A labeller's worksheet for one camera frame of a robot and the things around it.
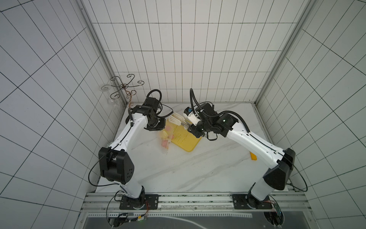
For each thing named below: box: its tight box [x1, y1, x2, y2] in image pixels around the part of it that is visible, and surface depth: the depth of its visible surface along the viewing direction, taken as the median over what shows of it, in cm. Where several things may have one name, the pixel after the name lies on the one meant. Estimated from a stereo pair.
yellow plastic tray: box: [165, 120, 203, 152], surface depth 97 cm
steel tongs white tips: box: [168, 112, 193, 129], surface depth 78 cm
